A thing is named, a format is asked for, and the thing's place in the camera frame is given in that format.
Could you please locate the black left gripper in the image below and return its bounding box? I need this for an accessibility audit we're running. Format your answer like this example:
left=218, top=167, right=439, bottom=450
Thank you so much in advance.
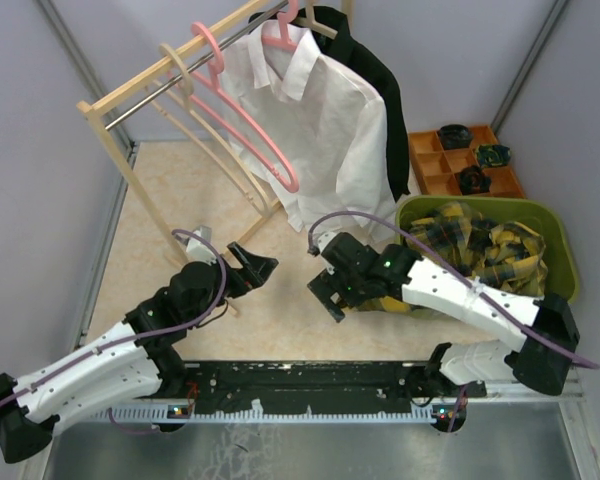
left=189, top=241, right=278, bottom=326

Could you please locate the yellow black plaid shirt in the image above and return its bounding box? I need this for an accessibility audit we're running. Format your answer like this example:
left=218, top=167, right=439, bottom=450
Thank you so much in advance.
left=359, top=199, right=551, bottom=314

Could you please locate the beige wooden hanger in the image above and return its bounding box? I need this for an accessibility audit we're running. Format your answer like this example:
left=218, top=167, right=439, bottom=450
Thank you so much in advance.
left=151, top=43, right=275, bottom=218

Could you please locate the pink plastic hanger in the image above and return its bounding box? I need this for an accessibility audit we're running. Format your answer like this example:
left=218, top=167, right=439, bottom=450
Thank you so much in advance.
left=173, top=22, right=299, bottom=193

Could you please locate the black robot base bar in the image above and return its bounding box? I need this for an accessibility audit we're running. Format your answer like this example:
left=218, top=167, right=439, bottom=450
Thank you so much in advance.
left=148, top=361, right=487, bottom=432

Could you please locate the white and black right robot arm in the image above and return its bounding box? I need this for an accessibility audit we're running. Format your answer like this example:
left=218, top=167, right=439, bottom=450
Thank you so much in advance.
left=308, top=232, right=580, bottom=396

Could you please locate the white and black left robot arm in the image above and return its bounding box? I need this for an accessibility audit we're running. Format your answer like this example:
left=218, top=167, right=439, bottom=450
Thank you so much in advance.
left=0, top=242, right=278, bottom=464

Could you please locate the white collared shirt on rack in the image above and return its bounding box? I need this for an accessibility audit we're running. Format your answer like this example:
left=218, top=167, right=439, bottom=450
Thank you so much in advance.
left=219, top=20, right=396, bottom=241

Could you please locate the pink hanger on rack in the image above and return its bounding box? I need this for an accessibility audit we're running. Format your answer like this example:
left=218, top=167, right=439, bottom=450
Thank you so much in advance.
left=261, top=0, right=299, bottom=52

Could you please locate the beige hanger under black garment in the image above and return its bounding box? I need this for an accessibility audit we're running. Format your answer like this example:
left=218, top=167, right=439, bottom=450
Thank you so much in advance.
left=295, top=2, right=338, bottom=39

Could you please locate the wooden clothes rack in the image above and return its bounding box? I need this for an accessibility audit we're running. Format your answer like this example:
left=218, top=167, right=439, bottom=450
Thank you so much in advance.
left=75, top=0, right=356, bottom=317

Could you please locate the orange compartment tray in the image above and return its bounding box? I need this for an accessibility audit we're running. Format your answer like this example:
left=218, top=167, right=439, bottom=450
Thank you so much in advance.
left=409, top=125, right=525, bottom=198

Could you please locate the dark rolled sock middle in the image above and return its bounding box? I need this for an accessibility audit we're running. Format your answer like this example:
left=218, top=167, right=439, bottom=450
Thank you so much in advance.
left=456, top=166, right=491, bottom=195

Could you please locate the dark rolled sock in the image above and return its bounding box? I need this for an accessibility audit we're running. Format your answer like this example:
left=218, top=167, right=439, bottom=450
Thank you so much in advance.
left=437, top=124, right=474, bottom=150
left=456, top=166, right=491, bottom=195

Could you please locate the dark rolled sock top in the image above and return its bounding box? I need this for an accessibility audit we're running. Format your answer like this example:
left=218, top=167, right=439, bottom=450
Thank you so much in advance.
left=437, top=124, right=474, bottom=150

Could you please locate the green patterned rolled sock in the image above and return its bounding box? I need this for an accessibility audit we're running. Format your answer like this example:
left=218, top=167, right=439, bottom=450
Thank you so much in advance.
left=474, top=144, right=511, bottom=168

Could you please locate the black garment on rack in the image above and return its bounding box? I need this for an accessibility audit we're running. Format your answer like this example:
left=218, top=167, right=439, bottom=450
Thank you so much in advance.
left=249, top=5, right=412, bottom=201

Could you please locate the green plastic laundry basket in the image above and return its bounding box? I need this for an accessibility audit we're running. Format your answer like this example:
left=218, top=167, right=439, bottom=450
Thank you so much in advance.
left=396, top=195, right=579, bottom=301

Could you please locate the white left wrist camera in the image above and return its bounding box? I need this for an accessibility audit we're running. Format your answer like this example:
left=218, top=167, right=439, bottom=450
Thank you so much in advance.
left=186, top=226, right=217, bottom=265

